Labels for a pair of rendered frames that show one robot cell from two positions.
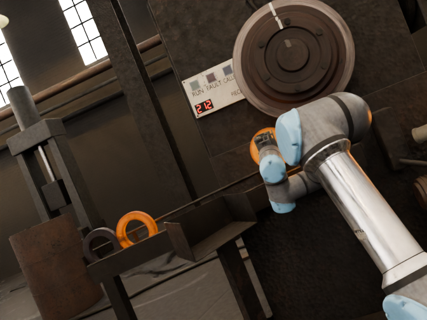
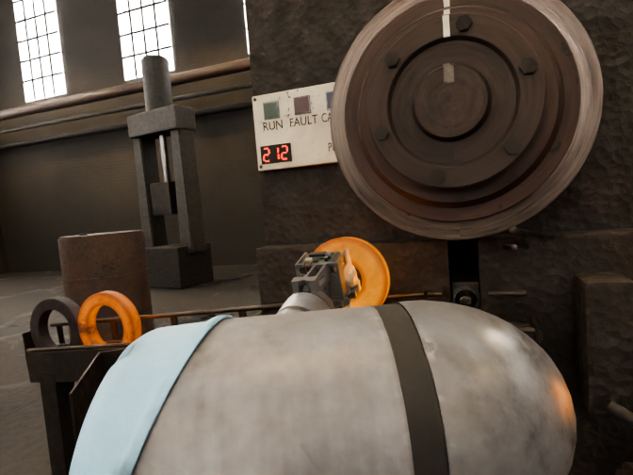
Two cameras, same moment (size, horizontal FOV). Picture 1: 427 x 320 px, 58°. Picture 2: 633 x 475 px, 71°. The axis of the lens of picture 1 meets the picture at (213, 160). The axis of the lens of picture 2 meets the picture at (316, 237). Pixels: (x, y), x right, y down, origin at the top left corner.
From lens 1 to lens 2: 73 cm
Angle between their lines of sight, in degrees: 9
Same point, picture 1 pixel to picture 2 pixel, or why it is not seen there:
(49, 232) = (104, 248)
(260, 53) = (385, 78)
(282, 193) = not seen: hidden behind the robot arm
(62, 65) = (222, 45)
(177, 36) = (268, 11)
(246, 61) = (360, 90)
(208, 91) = (291, 129)
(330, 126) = not seen: outside the picture
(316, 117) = (245, 447)
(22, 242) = (68, 250)
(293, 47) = (458, 87)
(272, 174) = not seen: hidden behind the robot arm
